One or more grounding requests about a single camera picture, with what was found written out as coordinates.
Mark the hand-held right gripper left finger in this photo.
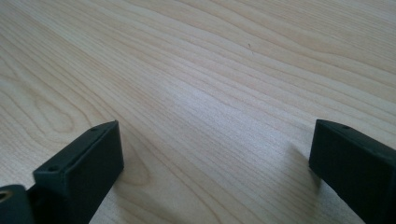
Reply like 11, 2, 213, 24
27, 120, 125, 224

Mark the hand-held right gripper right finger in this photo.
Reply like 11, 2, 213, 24
308, 119, 396, 224

